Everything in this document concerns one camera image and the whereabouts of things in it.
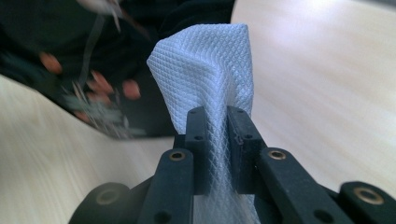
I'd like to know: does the light blue cleaning cloth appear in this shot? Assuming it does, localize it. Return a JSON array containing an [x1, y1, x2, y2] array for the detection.
[[146, 22, 261, 224]]

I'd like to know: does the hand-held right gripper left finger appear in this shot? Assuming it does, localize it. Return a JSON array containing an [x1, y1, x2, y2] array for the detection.
[[173, 105, 209, 196]]

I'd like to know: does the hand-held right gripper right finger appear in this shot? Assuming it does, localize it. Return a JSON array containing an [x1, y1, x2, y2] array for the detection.
[[227, 105, 268, 194]]

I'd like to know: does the black floral decorative plate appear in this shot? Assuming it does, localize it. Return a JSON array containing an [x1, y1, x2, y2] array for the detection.
[[0, 0, 237, 140]]

